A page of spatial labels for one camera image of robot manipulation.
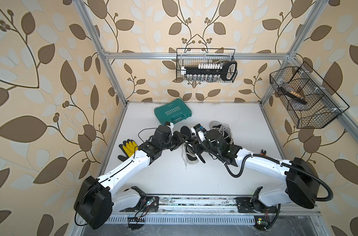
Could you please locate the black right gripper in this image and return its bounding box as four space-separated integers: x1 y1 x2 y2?
185 136 220 157

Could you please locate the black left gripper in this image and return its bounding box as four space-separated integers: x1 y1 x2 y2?
159 131 189 151

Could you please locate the black white canvas sneaker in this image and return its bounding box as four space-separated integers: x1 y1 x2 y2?
182 143 199 168

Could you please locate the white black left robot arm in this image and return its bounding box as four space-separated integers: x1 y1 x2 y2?
74 124 192 230

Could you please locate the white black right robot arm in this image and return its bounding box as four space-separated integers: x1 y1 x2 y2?
191 124 334 212

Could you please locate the green plastic tool case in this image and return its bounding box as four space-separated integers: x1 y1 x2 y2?
154 98 192 125

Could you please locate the yellow black work glove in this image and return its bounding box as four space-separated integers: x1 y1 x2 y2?
118 139 138 162

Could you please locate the socket bit set in basket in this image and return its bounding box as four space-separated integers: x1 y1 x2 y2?
179 61 238 83

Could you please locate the dark object in right basket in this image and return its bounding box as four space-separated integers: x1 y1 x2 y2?
278 86 308 105

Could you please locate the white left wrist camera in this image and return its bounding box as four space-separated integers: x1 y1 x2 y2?
164 122 174 129

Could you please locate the aluminium frame rail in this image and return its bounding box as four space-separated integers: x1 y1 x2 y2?
77 193 321 216

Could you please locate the black wire basket at back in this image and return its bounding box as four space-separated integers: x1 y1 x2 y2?
176 48 238 83

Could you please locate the black wire basket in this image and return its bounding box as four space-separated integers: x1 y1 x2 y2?
270 62 350 129
176 48 238 83

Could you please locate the black wire basket on right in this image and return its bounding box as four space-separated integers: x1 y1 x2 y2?
270 62 350 129

